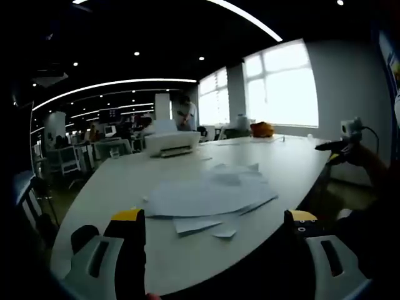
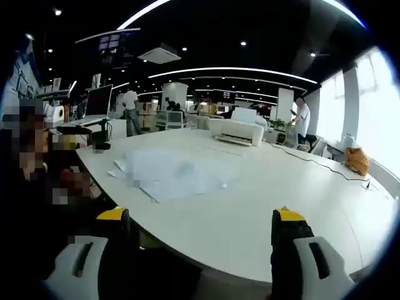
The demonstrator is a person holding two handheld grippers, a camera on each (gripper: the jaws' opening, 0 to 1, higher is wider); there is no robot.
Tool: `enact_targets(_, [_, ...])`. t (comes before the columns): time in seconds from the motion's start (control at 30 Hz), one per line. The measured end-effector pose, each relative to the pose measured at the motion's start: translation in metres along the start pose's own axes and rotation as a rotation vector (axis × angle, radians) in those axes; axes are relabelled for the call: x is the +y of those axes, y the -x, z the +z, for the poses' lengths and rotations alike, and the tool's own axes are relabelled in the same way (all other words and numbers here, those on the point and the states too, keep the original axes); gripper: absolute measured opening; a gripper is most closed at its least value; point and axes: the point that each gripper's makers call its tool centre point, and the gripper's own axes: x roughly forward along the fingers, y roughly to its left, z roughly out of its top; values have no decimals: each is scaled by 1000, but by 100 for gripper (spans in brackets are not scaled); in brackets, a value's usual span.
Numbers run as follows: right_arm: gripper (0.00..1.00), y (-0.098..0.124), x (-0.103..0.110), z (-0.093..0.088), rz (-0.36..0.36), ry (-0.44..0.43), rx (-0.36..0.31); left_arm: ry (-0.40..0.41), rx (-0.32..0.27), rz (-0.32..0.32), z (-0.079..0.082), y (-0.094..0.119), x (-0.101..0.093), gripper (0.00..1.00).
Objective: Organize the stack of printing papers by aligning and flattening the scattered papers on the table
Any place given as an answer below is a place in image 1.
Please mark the blue and white wall poster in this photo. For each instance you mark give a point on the blue and white wall poster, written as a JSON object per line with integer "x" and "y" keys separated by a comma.
{"x": 390, "y": 62}

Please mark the white printer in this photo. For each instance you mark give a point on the white printer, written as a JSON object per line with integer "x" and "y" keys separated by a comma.
{"x": 172, "y": 140}

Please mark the white plastic container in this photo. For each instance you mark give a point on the white plastic container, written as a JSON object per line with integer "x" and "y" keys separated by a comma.
{"x": 243, "y": 121}

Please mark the white square pillar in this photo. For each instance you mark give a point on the white square pillar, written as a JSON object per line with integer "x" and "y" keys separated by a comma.
{"x": 163, "y": 106}

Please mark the narrow bright window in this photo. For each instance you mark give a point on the narrow bright window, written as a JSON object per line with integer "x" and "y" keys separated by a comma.
{"x": 214, "y": 100}

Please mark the orange bag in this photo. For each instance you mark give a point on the orange bag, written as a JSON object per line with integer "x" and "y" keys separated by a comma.
{"x": 262, "y": 129}

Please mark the large bright window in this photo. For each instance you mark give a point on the large bright window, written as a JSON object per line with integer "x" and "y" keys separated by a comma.
{"x": 281, "y": 87}

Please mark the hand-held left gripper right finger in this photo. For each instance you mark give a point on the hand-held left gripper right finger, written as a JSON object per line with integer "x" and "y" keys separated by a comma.
{"x": 315, "y": 250}

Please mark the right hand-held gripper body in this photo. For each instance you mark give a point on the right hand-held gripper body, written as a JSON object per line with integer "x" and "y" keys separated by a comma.
{"x": 351, "y": 126}

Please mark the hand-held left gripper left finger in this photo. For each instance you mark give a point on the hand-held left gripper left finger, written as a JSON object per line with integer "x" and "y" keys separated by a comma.
{"x": 125, "y": 250}

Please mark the person's left hand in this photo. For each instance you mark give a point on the person's left hand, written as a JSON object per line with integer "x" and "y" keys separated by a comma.
{"x": 153, "y": 297}

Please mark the person's dark shirt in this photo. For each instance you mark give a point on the person's dark shirt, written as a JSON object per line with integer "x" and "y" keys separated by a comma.
{"x": 375, "y": 243}

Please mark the ceiling air conditioner unit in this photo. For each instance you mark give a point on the ceiling air conditioner unit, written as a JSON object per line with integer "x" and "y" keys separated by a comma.
{"x": 51, "y": 79}

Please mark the ceiling light strip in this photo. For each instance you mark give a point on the ceiling light strip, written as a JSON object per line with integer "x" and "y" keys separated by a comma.
{"x": 250, "y": 18}
{"x": 109, "y": 84}

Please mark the stack of white printing papers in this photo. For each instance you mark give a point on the stack of white printing papers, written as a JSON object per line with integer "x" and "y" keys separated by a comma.
{"x": 203, "y": 197}

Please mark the clear drinking glass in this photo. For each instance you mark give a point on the clear drinking glass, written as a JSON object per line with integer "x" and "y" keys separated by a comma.
{"x": 114, "y": 153}

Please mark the black office chair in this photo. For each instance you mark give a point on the black office chair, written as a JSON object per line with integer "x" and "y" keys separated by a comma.
{"x": 34, "y": 203}

